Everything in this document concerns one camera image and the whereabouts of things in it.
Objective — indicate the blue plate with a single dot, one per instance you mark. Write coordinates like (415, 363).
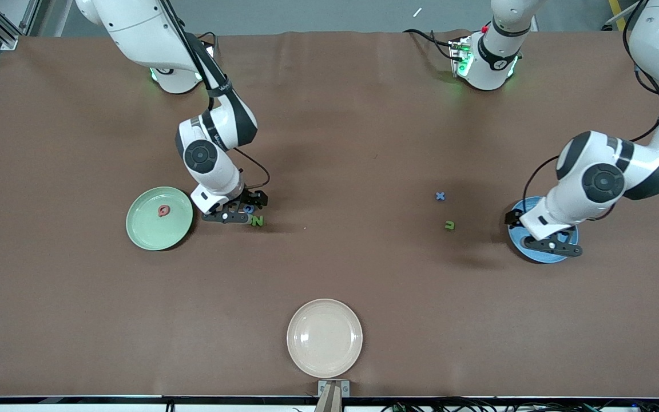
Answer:
(513, 233)

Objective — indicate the aluminium table edge rail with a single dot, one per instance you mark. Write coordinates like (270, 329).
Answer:
(78, 398)

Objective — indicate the light green plate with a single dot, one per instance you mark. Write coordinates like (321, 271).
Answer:
(152, 234)

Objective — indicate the grey camera pole bracket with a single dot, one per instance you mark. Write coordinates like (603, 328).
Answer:
(322, 389)

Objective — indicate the pink foam letter Q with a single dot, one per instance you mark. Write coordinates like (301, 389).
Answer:
(159, 210)

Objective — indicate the green foam letter N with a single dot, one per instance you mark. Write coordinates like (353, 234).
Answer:
(253, 221)

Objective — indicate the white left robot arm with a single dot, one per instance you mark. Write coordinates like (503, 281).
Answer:
(598, 171)

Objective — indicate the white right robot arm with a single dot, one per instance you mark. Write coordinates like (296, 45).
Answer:
(146, 34)

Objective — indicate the brown table cover mat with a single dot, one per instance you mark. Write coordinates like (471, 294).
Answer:
(329, 143)

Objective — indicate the beige plate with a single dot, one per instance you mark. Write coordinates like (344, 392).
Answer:
(324, 337)

